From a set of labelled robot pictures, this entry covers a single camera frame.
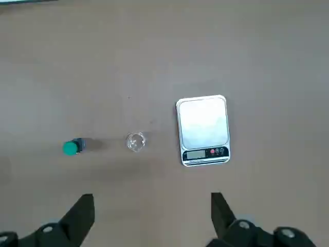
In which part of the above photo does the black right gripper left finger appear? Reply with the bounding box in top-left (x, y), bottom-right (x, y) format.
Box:
top-left (0, 193), bottom-right (95, 247)

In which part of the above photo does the white electronic scale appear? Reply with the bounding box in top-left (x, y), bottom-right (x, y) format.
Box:
top-left (175, 94), bottom-right (230, 167)

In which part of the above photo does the clear measuring cup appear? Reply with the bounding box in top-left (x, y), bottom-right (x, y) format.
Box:
top-left (125, 131), bottom-right (148, 153)

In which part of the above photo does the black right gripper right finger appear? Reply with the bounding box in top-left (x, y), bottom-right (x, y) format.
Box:
top-left (205, 192), bottom-right (317, 247)

